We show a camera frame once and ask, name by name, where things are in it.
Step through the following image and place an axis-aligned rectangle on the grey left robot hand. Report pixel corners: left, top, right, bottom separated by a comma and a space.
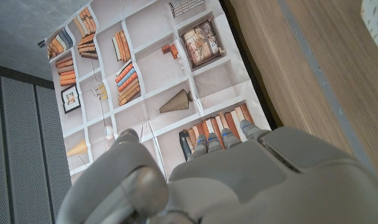
55, 119, 378, 224

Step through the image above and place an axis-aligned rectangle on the folded patterned white cloth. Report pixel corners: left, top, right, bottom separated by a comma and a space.
360, 0, 378, 63

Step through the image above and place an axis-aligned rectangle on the printed bookshelf backdrop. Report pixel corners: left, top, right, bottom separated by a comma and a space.
38, 0, 272, 185

